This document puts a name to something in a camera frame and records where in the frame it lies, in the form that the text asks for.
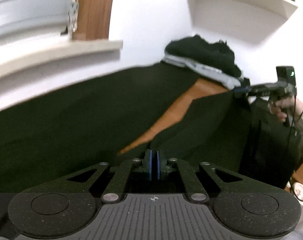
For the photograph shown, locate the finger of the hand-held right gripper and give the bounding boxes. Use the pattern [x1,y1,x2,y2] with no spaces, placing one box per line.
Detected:
[233,85,255,98]

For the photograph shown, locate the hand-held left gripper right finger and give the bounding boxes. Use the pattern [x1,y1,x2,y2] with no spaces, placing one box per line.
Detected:
[155,149,269,203]

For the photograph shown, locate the grey window blind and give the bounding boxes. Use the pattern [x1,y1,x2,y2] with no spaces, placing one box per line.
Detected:
[0,0,75,42]

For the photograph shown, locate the black sweatpants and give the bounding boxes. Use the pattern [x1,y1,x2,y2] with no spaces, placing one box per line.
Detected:
[0,61,253,193]

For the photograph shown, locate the floral patterned item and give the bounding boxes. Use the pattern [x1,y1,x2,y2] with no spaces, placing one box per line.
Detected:
[290,182,303,202]

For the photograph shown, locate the beige windowsill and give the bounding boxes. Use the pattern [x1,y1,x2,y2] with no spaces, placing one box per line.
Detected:
[0,39,123,87]

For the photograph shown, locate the clear plastic window fitting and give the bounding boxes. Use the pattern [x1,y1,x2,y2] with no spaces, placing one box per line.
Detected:
[67,2,80,33]

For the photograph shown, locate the crumpled black garment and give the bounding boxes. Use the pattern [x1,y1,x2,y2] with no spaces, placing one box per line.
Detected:
[165,34,244,78]

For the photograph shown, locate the person's right hand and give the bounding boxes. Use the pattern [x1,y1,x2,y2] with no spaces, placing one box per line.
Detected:
[269,97,303,123]

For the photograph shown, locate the white wall shelf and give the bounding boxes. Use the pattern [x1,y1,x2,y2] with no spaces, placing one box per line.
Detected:
[179,0,299,47]

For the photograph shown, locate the folded grey garment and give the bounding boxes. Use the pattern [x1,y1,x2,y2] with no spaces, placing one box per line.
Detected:
[162,54,242,90]

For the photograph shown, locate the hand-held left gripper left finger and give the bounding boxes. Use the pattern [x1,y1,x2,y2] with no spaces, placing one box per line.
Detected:
[36,149,155,204]

